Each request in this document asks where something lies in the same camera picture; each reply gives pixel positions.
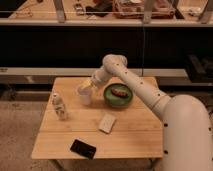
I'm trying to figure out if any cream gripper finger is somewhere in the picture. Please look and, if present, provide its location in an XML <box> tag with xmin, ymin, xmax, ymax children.
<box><xmin>80</xmin><ymin>78</ymin><xmax>93</xmax><ymax>90</ymax></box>

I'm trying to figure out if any white ceramic cup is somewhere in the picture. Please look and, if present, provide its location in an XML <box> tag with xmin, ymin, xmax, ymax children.
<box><xmin>76</xmin><ymin>86</ymin><xmax>92</xmax><ymax>106</ymax></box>

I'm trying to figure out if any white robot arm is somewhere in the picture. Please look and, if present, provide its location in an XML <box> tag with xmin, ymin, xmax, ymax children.
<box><xmin>81</xmin><ymin>54</ymin><xmax>213</xmax><ymax>171</ymax></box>

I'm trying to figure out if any brown food piece in bowl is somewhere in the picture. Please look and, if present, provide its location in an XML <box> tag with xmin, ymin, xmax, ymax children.
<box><xmin>111</xmin><ymin>88</ymin><xmax>128</xmax><ymax>98</ymax></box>

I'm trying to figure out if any green ceramic bowl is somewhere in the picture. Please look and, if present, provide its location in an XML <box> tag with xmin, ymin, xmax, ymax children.
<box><xmin>103</xmin><ymin>83</ymin><xmax>133</xmax><ymax>108</ymax></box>

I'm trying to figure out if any white patterned bottle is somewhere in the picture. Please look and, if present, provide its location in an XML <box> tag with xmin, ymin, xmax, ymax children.
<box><xmin>52</xmin><ymin>93</ymin><xmax>68</xmax><ymax>121</ymax></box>

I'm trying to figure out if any wooden slatted table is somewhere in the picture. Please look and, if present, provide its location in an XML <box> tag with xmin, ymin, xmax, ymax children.
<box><xmin>32</xmin><ymin>77</ymin><xmax>163</xmax><ymax>160</ymax></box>

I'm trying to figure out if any long wooden shelf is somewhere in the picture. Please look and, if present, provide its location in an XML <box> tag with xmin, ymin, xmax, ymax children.
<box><xmin>0</xmin><ymin>0</ymin><xmax>213</xmax><ymax>27</ymax></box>

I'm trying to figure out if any black rectangular phone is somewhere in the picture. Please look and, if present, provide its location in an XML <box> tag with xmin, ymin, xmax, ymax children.
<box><xmin>70</xmin><ymin>139</ymin><xmax>96</xmax><ymax>159</ymax></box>

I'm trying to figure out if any black device on shelf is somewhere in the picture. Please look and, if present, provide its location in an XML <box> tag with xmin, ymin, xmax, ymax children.
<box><xmin>86</xmin><ymin>1</ymin><xmax>112</xmax><ymax>17</ymax></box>

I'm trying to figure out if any tray with items on shelf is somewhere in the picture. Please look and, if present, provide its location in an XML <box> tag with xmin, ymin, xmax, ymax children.
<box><xmin>113</xmin><ymin>0</ymin><xmax>175</xmax><ymax>19</ymax></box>

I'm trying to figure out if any small grey device on shelf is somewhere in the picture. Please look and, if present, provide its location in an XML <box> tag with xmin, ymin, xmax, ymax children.
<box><xmin>73</xmin><ymin>3</ymin><xmax>85</xmax><ymax>15</ymax></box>

